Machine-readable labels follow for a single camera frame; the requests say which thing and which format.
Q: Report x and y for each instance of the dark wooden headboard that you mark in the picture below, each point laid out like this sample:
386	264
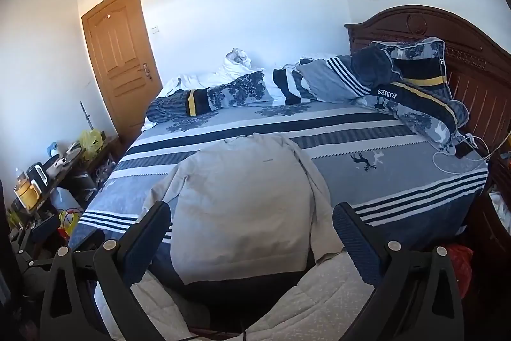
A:
475	69

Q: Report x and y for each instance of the cluttered side table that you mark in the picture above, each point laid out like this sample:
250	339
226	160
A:
76	173

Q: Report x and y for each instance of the blue quilt with yellow stripe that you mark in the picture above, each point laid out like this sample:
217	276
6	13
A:
423	111

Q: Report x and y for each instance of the yellow jug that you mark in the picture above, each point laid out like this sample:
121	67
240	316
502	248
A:
26	195

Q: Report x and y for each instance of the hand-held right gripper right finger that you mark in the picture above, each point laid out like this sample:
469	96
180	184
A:
353	239

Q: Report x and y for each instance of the brown wooden door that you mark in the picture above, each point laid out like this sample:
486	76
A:
119	61

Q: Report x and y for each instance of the yellow plastic bag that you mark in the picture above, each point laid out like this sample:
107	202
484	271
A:
91	143

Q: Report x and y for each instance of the dark striped folded cloth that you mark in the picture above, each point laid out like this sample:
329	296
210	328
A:
285	83

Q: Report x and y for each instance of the white crumpled cloth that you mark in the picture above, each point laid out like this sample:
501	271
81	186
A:
235	63

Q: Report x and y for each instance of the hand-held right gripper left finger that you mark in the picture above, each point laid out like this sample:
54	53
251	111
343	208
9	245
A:
153	231

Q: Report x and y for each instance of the beige sweatshirt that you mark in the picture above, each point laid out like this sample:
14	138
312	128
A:
243	205

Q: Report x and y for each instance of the dark blue fleece cloth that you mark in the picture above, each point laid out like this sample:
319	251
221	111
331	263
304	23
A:
373	65

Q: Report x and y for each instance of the thin dark stick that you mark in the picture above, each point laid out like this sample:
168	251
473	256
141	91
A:
86	116

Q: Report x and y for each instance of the black phone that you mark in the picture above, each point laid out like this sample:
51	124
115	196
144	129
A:
464	151

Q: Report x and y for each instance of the blue floral pillow yellow stripe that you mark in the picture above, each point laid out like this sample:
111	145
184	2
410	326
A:
235	93

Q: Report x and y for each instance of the grey garment with white stripes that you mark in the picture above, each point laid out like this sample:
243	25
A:
331	81

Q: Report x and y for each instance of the bed with striped blue sheet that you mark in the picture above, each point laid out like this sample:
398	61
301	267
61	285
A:
379	181

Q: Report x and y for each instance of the red plastic bag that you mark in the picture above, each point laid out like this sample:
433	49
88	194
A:
461	269

